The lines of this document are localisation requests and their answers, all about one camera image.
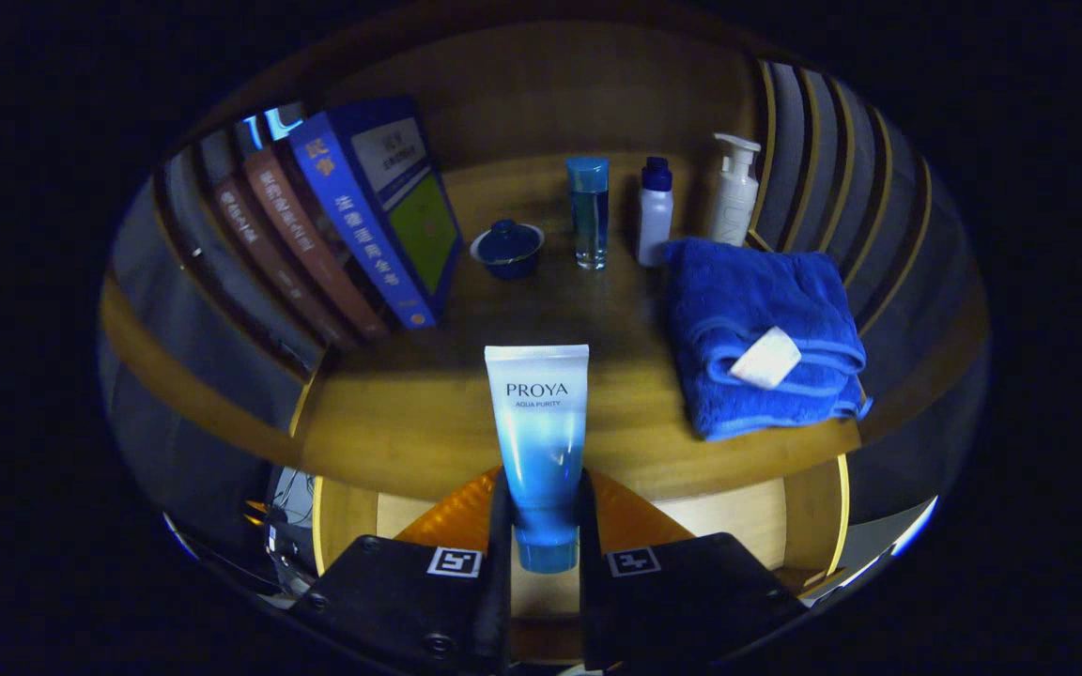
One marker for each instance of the folded blue towel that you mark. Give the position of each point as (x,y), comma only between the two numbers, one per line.
(748,291)

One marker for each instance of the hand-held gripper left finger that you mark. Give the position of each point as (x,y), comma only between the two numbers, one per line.
(499,601)

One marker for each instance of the dark blue lidded teacup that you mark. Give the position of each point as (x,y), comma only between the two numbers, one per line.
(508,246)

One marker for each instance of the white bottle with blue cap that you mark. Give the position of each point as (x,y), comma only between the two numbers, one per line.
(654,221)

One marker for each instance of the wooden cabinet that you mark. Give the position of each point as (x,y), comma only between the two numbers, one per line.
(541,94)

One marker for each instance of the dark brown book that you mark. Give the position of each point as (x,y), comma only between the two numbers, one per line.
(269,263)

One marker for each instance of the thick blue book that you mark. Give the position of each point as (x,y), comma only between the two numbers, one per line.
(363,235)

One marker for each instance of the reddish brown book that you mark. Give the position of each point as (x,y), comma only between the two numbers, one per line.
(316,249)

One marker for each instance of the blue glass bottle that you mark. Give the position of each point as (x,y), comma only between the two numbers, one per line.
(588,216)

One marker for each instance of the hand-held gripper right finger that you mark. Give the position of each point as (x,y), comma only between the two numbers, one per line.
(590,601)

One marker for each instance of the blue and white cream tube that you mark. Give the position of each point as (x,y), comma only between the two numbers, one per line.
(538,432)

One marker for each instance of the white pump bottle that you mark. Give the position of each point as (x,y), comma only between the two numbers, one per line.
(734,202)

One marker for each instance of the wooden countertop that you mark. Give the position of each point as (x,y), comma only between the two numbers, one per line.
(409,413)

